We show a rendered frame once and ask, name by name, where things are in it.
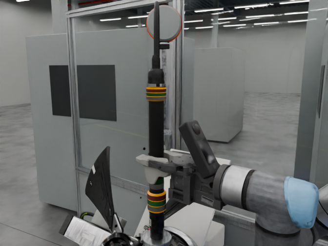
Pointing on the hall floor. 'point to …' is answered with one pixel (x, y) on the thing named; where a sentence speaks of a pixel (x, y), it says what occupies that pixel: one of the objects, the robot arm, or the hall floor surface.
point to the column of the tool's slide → (169, 86)
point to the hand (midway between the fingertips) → (147, 153)
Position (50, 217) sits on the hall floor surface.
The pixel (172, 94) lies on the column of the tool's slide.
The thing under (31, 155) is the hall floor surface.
